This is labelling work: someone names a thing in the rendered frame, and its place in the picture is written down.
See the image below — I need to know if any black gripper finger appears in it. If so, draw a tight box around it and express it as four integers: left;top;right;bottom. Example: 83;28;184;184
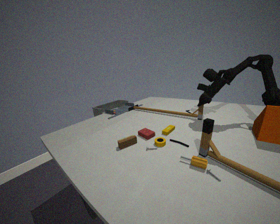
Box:
198;98;207;106

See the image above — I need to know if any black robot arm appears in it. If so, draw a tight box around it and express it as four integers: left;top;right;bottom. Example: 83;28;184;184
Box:
197;54;280;106

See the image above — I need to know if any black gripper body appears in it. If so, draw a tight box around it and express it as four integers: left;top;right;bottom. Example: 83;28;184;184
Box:
200;84;219;104

